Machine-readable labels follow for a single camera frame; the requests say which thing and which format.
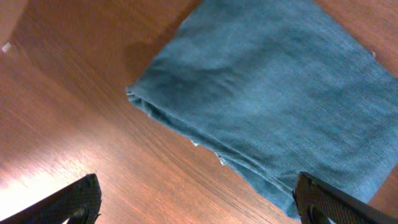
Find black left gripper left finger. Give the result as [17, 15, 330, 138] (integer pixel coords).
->
[1, 174, 101, 224]

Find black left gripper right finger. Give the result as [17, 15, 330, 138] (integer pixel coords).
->
[293, 172, 397, 224]

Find dark blue jeans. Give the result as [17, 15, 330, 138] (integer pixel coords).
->
[126, 0, 397, 219]

